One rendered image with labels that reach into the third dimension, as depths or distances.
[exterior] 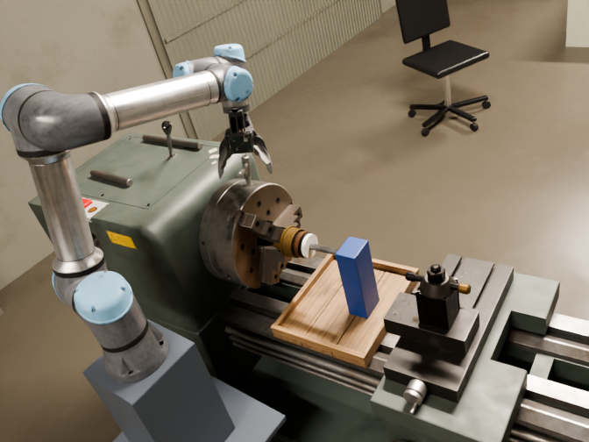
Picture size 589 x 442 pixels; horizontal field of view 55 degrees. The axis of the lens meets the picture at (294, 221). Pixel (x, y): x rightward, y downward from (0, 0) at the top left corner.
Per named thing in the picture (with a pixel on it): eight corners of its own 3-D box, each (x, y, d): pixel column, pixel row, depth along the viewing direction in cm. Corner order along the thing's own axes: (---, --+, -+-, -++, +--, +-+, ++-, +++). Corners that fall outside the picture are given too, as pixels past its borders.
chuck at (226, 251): (216, 300, 167) (199, 202, 155) (279, 254, 190) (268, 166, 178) (240, 308, 162) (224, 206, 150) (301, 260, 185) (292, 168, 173)
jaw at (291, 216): (262, 221, 170) (283, 198, 177) (266, 234, 173) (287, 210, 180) (292, 227, 164) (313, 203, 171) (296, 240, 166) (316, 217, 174)
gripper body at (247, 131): (226, 157, 149) (219, 111, 144) (229, 147, 157) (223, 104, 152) (255, 154, 149) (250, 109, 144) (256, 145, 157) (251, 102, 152)
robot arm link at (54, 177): (80, 331, 130) (10, 97, 106) (55, 305, 141) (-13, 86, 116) (128, 309, 137) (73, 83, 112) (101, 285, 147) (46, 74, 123)
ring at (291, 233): (268, 237, 159) (294, 243, 154) (286, 217, 165) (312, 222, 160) (276, 261, 165) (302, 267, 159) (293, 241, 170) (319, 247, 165)
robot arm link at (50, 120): (32, 108, 98) (254, 56, 126) (11, 98, 106) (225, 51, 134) (50, 170, 103) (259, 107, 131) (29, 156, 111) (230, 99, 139)
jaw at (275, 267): (263, 243, 172) (261, 281, 174) (252, 245, 168) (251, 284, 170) (293, 250, 166) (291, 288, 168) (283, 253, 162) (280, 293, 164)
